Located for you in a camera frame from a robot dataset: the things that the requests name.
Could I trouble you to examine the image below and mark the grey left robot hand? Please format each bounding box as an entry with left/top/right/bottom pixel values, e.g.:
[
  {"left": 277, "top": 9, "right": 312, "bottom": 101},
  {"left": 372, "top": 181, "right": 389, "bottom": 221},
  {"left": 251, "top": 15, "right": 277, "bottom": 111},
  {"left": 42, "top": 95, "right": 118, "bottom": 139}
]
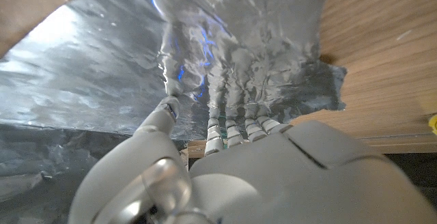
[{"left": 68, "top": 95, "right": 437, "bottom": 224}]

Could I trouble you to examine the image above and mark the white tape roll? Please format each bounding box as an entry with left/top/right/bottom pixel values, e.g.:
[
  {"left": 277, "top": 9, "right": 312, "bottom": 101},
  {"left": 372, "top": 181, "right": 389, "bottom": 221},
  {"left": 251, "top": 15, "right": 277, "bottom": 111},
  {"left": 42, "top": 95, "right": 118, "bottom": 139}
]
[{"left": 428, "top": 113, "right": 437, "bottom": 136}]

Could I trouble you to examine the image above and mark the grey tape outline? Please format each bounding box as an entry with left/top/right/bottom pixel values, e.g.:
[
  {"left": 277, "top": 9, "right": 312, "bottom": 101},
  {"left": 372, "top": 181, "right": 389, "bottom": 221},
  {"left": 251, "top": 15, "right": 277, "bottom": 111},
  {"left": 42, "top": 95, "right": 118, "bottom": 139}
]
[{"left": 356, "top": 133, "right": 437, "bottom": 141}]

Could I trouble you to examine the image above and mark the crinkled aluminum foil sheet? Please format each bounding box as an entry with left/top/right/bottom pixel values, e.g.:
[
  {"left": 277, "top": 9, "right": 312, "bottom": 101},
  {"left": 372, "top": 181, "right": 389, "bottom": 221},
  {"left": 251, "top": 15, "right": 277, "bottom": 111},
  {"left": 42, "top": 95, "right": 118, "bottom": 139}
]
[{"left": 0, "top": 0, "right": 348, "bottom": 224}]

